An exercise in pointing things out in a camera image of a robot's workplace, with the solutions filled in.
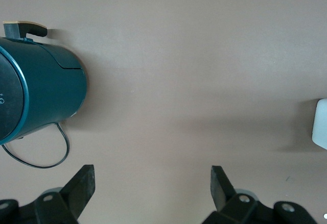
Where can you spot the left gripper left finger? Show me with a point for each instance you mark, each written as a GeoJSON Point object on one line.
{"type": "Point", "coordinates": [76, 196]}

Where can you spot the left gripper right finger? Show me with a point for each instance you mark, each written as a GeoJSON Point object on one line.
{"type": "Point", "coordinates": [224, 198]}

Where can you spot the small white lidded bin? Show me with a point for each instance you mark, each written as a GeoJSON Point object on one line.
{"type": "Point", "coordinates": [320, 124]}

